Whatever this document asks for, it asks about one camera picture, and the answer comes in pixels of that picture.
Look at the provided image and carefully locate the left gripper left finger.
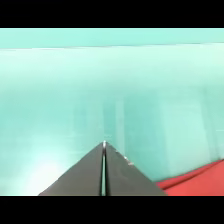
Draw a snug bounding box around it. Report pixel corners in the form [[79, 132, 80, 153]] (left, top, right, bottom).
[[38, 141, 105, 197]]

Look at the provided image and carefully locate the red garment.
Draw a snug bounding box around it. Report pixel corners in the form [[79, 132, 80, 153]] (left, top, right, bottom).
[[155, 158, 224, 197]]

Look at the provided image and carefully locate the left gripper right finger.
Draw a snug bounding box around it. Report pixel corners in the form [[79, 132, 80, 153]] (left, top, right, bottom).
[[103, 141, 167, 197]]

